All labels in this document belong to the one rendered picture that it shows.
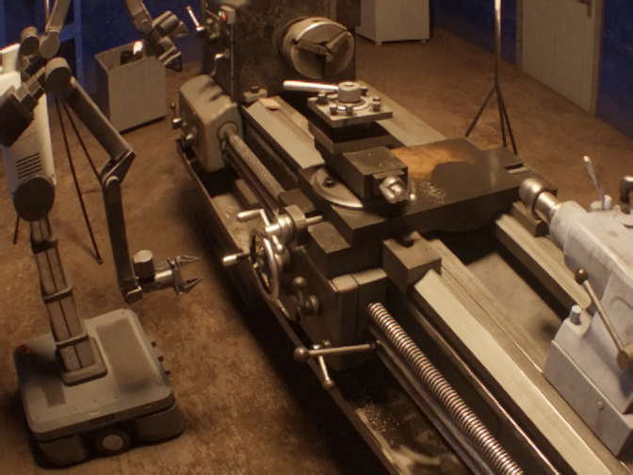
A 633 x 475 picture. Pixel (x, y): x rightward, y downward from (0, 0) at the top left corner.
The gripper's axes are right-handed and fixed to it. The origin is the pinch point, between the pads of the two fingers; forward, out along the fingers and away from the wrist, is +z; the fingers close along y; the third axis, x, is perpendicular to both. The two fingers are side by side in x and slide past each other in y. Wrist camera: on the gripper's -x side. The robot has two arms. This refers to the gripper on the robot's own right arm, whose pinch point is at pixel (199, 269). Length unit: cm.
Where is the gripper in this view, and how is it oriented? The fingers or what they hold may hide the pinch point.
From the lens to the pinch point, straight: 202.6
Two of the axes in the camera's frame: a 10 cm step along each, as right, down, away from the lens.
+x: 4.2, 2.8, -8.6
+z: 9.0, -2.5, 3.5
